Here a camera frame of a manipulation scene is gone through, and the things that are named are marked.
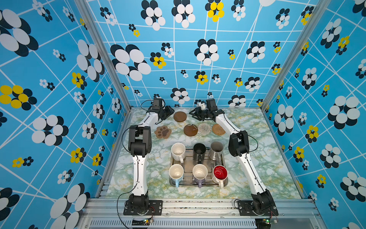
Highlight tan rattan round coaster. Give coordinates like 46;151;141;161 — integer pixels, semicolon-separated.
212;124;226;136

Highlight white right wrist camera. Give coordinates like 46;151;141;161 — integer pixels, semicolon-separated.
199;102;207;110

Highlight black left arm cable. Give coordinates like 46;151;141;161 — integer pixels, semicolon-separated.
115;183;138;229

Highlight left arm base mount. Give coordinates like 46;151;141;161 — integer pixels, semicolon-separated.
123;200;163;216

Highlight multicolour woven round coaster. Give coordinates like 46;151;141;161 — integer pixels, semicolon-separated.
198;123;211;135

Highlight aluminium corner post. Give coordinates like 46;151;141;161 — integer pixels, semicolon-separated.
261;0;331;113
75;0;131;113

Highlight dark brown round wooden coaster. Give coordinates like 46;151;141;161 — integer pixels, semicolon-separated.
173;111;187;122

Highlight aluminium corner post right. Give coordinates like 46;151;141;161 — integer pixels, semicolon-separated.
261;0;331;113

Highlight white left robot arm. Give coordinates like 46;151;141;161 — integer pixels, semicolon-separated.
128;98;174;209

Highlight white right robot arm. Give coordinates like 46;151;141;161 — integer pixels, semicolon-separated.
190;99;274;209

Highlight metal serving tray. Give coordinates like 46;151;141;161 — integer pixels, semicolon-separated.
170;148;228;188

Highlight aluminium corner post left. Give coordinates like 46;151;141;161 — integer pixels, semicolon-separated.
75;0;131;113

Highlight black metal mug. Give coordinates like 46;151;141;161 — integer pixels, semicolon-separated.
193;143;206;164

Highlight red interior white mug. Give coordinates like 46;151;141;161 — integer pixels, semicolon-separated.
211;165;228;189

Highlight white mug purple handle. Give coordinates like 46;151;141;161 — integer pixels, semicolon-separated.
192;164;208;188

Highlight paw print cork coaster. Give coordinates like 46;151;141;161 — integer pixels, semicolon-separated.
154;126;172;139

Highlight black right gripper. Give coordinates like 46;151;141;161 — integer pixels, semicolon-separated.
189;107;211;121

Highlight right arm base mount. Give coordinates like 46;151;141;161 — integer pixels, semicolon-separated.
234;200;279;217

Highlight white ceramic mug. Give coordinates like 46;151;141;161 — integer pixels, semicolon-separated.
171;143;186;163

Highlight stainless steel mug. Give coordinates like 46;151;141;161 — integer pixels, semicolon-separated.
208;141;224;165

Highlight rusty brown round coaster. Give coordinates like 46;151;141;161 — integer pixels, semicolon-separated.
184;124;198;136

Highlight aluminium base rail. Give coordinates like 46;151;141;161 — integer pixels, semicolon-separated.
78;198;326;229

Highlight white mug blue handle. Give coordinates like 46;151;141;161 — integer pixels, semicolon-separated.
169;164;184;188

